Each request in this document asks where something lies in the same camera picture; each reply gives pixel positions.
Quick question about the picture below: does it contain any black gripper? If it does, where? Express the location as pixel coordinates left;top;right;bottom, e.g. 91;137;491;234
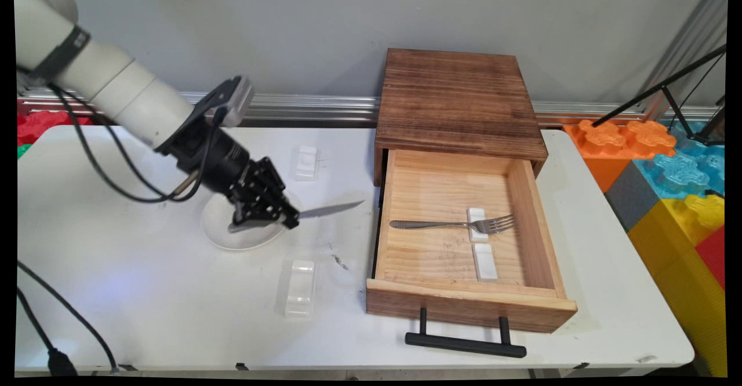
154;118;301;230

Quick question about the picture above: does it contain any steel table knife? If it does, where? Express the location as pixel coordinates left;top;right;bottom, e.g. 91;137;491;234
227;200;366;235

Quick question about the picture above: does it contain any white round plate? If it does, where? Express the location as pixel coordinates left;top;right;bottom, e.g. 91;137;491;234
200;191;303;252

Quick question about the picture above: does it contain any small white cutlery rest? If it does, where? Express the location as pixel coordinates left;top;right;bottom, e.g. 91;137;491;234
293;145;319;182

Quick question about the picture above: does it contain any long white cutlery rest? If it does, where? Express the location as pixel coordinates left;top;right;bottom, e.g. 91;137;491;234
284;259;317;318

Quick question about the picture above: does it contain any steel fork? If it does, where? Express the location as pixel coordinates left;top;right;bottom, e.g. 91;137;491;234
389;214;517;235

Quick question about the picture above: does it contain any light wooden drawer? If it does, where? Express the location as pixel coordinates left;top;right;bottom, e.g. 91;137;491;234
365;149;579;334

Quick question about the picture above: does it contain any white ceramic cutlery rest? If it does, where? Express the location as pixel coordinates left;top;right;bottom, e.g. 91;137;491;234
467;207;490;243
471;242;499;283

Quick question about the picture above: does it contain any dark wooden drawer cabinet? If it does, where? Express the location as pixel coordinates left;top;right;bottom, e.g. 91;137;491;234
373;48;549;188

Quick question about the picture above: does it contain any red foam block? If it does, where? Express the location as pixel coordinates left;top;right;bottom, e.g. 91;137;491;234
694;226;727;290
16;110;94;147

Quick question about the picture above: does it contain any orange foam block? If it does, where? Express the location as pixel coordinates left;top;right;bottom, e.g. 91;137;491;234
561;119;678;193

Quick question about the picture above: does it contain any grey foam block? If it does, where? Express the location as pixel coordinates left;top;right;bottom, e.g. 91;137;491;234
604;160;662;234

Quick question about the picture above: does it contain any black tripod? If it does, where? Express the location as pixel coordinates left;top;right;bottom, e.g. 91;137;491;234
590;43;728;147

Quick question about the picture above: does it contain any blue foam block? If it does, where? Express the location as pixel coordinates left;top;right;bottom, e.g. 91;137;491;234
632;121;726;201

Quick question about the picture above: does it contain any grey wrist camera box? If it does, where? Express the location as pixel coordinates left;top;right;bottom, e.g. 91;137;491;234
191;75;256;129

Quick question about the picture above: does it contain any aluminium wall rail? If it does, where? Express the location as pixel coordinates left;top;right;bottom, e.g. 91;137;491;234
17;87;719;129

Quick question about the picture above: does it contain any black cable with silver connector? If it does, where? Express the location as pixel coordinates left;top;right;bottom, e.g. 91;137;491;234
16;260;122;374

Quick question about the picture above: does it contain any black drawer handle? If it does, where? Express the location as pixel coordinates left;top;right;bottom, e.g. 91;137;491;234
404;307;528;359

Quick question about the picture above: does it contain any black cable with thick plug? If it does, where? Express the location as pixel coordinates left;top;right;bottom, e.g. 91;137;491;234
16;287;78;377

